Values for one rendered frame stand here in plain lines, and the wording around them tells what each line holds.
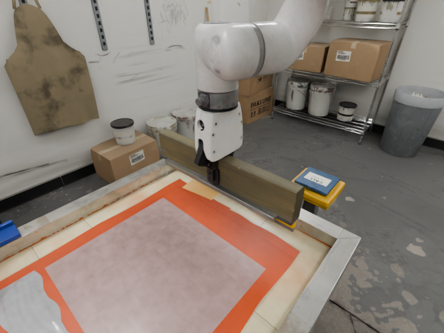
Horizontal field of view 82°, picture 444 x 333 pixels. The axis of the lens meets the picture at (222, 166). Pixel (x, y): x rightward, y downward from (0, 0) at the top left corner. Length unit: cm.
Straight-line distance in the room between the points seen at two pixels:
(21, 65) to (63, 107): 38
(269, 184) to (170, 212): 31
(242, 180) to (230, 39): 26
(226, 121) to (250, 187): 13
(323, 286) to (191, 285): 24
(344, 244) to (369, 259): 141
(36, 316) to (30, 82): 193
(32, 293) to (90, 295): 11
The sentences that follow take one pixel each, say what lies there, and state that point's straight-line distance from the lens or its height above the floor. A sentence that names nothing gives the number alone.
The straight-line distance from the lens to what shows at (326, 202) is 76.
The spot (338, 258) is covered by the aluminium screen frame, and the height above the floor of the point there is 99.
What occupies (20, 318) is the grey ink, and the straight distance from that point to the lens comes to 61.
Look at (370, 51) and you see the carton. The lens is 318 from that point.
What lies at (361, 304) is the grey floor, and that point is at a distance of 179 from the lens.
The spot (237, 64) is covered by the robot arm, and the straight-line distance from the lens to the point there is 36.
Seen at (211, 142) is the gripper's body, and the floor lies 120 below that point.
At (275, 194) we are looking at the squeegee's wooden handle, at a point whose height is 113.
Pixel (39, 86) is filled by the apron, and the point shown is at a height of 90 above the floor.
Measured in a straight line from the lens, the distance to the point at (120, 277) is 58.
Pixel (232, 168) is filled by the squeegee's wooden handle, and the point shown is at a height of 114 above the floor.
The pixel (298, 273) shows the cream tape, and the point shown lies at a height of 96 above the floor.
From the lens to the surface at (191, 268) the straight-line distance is 56.
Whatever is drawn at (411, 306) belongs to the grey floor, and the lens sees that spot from 192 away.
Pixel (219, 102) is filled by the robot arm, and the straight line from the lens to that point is 45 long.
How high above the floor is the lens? 141
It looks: 33 degrees down
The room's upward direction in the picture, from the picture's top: straight up
